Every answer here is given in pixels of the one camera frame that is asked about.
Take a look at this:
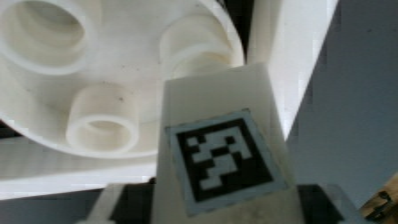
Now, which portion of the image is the white front fence bar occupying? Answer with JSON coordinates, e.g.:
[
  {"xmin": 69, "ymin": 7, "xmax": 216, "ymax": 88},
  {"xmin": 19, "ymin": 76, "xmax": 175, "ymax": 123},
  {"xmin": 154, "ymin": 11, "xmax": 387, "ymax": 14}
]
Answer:
[{"xmin": 0, "ymin": 137, "xmax": 156, "ymax": 200}]

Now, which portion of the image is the white right fence bar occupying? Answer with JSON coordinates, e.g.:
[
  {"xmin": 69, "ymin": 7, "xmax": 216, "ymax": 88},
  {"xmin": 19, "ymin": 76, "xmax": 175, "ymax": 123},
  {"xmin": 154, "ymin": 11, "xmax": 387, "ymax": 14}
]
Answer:
[{"xmin": 247, "ymin": 0, "xmax": 339, "ymax": 136}]

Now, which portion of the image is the white fence bar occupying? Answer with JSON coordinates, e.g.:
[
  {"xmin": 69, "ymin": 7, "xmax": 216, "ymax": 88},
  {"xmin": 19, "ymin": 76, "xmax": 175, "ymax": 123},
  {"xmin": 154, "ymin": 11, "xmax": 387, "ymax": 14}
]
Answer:
[
  {"xmin": 247, "ymin": 0, "xmax": 339, "ymax": 136},
  {"xmin": 0, "ymin": 137, "xmax": 156, "ymax": 200}
]

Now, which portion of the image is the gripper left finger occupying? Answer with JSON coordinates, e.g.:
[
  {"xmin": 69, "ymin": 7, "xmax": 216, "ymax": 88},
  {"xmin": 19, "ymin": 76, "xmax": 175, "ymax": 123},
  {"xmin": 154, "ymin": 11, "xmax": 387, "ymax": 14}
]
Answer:
[{"xmin": 74, "ymin": 184, "xmax": 124, "ymax": 224}]

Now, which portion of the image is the white stool leg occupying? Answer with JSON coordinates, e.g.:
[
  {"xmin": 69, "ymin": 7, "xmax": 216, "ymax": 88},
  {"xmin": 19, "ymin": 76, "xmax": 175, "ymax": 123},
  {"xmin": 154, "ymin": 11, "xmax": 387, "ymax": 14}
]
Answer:
[{"xmin": 151, "ymin": 64, "xmax": 303, "ymax": 224}]

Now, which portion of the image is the white round stool seat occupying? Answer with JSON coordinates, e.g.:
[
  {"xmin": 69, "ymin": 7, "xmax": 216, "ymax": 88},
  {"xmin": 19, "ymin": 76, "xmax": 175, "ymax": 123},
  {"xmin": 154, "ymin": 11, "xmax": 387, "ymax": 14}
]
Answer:
[{"xmin": 0, "ymin": 0, "xmax": 243, "ymax": 159}]

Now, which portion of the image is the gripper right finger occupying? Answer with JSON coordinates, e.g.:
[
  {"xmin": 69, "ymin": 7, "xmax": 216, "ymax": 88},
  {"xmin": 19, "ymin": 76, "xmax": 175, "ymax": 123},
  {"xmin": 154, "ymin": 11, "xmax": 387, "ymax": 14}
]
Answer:
[{"xmin": 319, "ymin": 184, "xmax": 373, "ymax": 224}]

